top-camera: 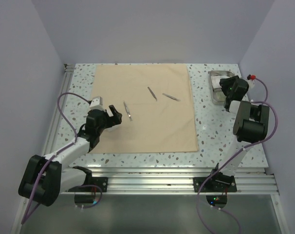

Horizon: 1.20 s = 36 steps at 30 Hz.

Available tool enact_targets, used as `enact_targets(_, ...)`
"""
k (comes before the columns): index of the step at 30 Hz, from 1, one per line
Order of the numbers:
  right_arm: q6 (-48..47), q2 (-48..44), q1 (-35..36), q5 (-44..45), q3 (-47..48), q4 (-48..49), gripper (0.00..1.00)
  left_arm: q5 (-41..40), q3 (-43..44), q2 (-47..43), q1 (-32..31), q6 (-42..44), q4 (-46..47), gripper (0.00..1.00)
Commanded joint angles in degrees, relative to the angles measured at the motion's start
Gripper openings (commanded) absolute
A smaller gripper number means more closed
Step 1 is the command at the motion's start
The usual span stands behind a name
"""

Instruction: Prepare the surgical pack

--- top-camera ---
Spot straight steel tweezers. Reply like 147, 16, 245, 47
123, 101, 133, 121

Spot stainless steel tray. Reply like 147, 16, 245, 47
208, 70, 235, 105

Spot beige cloth mat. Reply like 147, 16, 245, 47
91, 64, 199, 153

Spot curved steel tweezers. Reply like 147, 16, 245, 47
162, 93, 181, 101
147, 87, 157, 101

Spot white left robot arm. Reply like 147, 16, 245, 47
18, 105, 122, 206

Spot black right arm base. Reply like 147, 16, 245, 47
193, 166, 238, 208

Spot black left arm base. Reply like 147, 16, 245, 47
71, 166, 108, 209

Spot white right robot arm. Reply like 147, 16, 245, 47
208, 75, 270, 192

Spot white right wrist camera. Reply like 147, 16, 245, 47
247, 75, 256, 89

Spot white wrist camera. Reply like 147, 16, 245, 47
247, 75, 256, 89
89, 96, 105, 111

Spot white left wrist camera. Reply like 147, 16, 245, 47
89, 96, 105, 111

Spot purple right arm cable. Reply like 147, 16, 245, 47
195, 77, 279, 234

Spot aluminium extrusion frame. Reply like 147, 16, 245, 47
11, 63, 284, 234

